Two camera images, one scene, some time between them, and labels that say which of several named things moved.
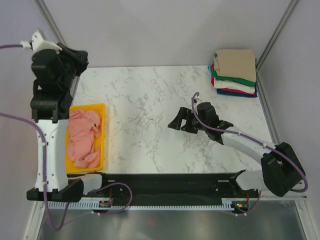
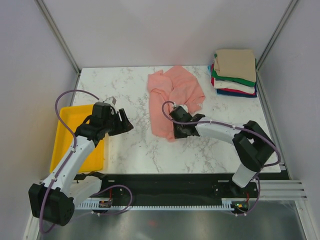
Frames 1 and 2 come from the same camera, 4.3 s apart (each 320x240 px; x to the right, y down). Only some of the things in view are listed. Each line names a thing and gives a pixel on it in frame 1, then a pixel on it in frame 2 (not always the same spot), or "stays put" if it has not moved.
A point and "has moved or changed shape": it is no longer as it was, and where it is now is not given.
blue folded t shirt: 236,93 stays put
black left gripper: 80,58 to 126,125
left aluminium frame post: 44,10 stays put
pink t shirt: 84,127 has moved or changed shape
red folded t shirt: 232,90 stays put
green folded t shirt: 214,74 stays put
